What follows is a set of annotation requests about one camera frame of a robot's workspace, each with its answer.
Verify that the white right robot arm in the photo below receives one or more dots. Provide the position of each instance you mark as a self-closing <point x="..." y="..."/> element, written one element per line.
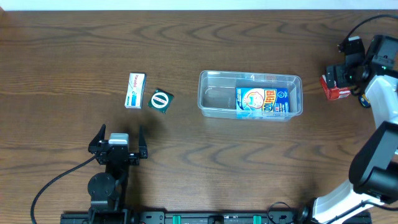
<point x="372" y="178"/>

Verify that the white Panadol box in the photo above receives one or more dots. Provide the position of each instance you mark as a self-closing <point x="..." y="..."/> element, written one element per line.
<point x="135" y="90"/>

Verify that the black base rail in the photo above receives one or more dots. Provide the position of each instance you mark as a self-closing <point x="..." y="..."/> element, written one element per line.
<point x="186" y="217"/>

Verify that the clear plastic container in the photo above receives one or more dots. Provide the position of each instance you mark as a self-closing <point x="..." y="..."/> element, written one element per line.
<point x="217" y="92"/>

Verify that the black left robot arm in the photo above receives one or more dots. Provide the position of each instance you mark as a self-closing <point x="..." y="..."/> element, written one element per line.
<point x="108" y="189"/>

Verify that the red Panadol ActiFast box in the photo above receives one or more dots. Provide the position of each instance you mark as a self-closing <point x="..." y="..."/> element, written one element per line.
<point x="334" y="93"/>

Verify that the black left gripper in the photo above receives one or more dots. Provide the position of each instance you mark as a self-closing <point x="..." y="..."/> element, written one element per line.
<point x="117" y="152"/>

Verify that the small dark medicine bottle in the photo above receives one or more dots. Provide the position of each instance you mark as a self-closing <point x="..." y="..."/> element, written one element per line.
<point x="364" y="101"/>

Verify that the blue Cool Fever box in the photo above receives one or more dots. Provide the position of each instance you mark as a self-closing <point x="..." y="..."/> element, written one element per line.
<point x="260" y="103"/>

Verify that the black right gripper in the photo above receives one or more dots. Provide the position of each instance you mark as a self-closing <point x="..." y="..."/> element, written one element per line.
<point x="337" y="76"/>

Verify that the green Zam-Buk box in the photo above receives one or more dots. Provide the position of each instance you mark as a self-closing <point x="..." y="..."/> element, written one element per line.
<point x="160" y="101"/>

